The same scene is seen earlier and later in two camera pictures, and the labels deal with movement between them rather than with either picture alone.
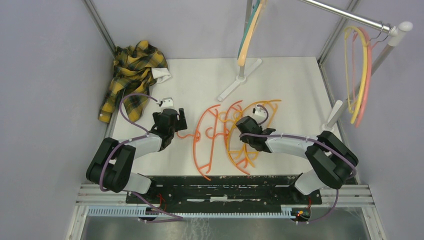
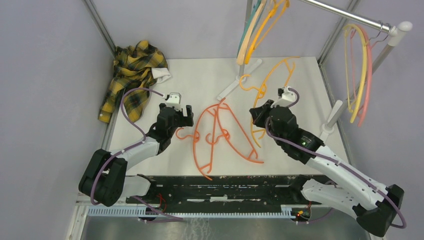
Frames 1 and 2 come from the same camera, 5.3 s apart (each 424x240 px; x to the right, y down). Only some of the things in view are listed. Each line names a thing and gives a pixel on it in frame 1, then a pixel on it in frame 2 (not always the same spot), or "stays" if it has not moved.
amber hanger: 276,101 → 260,29
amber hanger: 228,134 → 258,134
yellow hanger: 354,114 stays
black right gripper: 244,139 → 261,111
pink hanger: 368,75 stays
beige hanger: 241,59 stays
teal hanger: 257,4 stays
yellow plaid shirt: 136,68 stays
